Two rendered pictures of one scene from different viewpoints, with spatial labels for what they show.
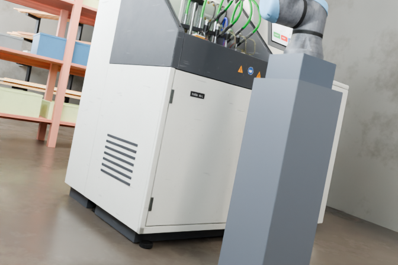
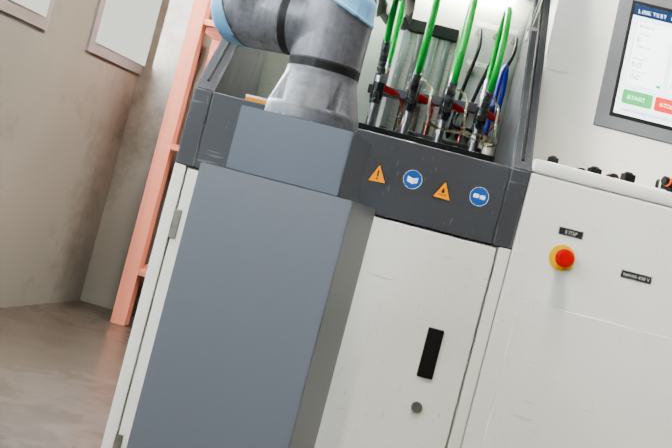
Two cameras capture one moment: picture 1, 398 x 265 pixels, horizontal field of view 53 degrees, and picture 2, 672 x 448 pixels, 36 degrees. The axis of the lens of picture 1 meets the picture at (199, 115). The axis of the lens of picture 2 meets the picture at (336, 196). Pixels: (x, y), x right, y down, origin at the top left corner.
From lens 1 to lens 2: 157 cm
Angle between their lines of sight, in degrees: 43
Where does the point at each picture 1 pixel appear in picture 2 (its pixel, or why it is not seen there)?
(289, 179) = (173, 395)
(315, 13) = (308, 14)
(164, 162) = not seen: hidden behind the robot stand
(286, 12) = (241, 20)
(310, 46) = (285, 91)
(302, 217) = not seen: outside the picture
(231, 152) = (348, 378)
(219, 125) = not seen: hidden behind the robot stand
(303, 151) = (215, 333)
